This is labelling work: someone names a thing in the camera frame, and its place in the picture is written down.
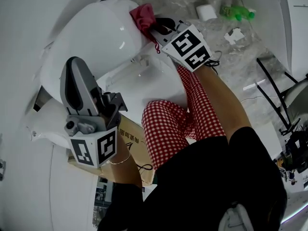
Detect white foam board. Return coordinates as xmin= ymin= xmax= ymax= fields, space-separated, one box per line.
xmin=250 ymin=122 xmax=282 ymax=161

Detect white toilet with tank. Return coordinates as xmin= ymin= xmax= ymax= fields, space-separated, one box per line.
xmin=39 ymin=0 xmax=189 ymax=111

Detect white paper scrap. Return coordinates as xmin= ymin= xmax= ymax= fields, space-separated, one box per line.
xmin=223 ymin=27 xmax=245 ymax=45

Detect person's right forearm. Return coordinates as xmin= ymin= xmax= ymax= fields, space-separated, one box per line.
xmin=194 ymin=65 xmax=254 ymax=142

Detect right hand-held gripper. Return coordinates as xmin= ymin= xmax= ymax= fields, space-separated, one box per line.
xmin=150 ymin=17 xmax=214 ymax=72

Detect crumpled cardboard box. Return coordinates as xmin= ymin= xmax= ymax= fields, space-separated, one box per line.
xmin=67 ymin=115 xmax=155 ymax=186

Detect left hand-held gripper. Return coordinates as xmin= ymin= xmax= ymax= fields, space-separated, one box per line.
xmin=59 ymin=56 xmax=128 ymax=168

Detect person's red checked trousers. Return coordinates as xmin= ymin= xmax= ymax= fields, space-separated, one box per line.
xmin=141 ymin=65 xmax=227 ymax=172

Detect white square-backed toilet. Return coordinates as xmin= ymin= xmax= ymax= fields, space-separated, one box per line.
xmin=237 ymin=0 xmax=308 ymax=79

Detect person's left forearm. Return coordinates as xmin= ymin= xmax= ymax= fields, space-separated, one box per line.
xmin=103 ymin=150 xmax=143 ymax=190

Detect thin wall wire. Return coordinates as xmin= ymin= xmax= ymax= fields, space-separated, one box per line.
xmin=49 ymin=145 xmax=55 ymax=231

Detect gold bracelet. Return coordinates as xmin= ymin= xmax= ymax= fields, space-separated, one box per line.
xmin=109 ymin=153 xmax=132 ymax=166

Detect pink cloth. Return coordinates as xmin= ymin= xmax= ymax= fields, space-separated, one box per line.
xmin=129 ymin=3 xmax=161 ymax=54

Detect person's black and white shirt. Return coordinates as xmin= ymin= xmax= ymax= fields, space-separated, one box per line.
xmin=97 ymin=126 xmax=288 ymax=231

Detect white brush holder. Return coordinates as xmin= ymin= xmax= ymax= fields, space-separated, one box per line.
xmin=195 ymin=4 xmax=218 ymax=22

